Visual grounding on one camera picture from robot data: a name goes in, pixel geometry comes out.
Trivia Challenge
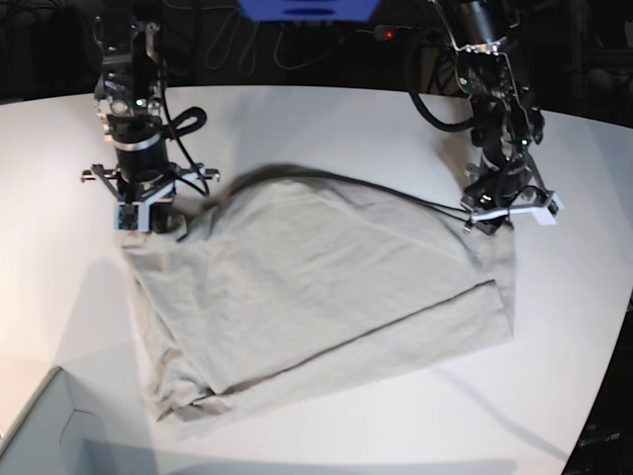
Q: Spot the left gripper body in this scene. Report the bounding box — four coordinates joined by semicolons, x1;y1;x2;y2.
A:
460;152;565;236

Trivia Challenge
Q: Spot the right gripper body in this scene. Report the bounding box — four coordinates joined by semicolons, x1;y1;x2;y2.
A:
81;113;220;233

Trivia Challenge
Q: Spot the grey t-shirt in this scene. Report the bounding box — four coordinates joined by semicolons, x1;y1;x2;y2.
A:
120;166;516;437

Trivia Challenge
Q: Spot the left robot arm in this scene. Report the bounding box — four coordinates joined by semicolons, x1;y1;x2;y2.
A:
405;1;564;235

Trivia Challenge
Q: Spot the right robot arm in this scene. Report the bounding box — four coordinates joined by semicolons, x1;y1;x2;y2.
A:
81;11;220;234

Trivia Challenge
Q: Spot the black power strip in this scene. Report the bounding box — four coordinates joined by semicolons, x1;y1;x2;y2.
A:
356;24;446;47

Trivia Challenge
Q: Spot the black labelled device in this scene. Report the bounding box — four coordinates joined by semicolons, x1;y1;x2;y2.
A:
563;398;632;474

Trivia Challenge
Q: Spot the white looped cable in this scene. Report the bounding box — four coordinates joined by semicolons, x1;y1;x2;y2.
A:
205;9;317;73

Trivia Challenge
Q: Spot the blue overhead mount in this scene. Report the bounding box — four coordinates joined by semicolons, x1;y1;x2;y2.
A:
238;0;380;22

